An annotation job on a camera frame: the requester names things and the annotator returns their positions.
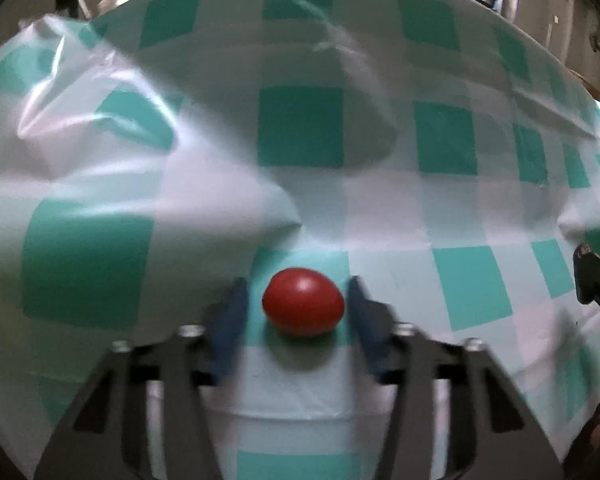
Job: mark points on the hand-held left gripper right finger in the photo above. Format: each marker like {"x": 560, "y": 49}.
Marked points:
{"x": 367, "y": 335}

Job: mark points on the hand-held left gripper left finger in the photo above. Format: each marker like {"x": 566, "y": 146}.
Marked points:
{"x": 230, "y": 330}

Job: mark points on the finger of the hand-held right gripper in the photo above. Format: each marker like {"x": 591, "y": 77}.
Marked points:
{"x": 595, "y": 280}

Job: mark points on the red cherry tomato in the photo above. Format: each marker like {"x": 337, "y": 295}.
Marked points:
{"x": 302, "y": 301}

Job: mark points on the teal white checkered tablecloth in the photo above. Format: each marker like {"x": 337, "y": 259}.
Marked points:
{"x": 300, "y": 125}

